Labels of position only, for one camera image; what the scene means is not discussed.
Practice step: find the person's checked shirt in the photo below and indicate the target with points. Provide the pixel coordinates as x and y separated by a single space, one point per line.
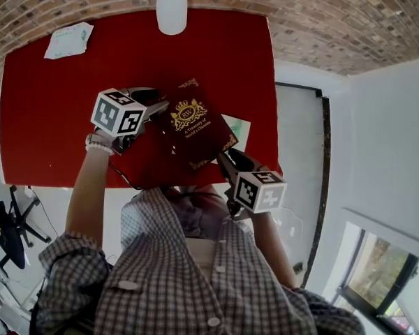
160 284

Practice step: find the person's grey trousers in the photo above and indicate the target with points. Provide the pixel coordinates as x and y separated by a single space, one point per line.
199 215

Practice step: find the black-framed window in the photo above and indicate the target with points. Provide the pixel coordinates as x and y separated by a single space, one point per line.
387 274

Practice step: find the person's white undershirt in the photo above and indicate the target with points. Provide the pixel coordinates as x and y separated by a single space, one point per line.
202 257

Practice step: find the white vase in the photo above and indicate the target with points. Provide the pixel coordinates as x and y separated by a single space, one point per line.
171 9

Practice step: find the dark red gold-crested book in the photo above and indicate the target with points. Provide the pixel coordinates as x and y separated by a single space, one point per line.
195 131

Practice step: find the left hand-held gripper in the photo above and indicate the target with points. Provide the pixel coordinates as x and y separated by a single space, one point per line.
108 113

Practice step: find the person's right forearm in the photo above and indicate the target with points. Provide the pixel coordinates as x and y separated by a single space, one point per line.
274 250

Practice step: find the person's left forearm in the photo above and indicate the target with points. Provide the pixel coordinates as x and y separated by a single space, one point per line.
85 201

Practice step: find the white wipes packet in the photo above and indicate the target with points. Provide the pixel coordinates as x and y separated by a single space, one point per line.
68 40

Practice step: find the black office chair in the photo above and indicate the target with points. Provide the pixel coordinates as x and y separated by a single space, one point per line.
10 229

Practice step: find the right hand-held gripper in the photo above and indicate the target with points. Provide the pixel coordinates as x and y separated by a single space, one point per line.
262 194

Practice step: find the red tablecloth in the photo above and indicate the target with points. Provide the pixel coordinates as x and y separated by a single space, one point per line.
56 117

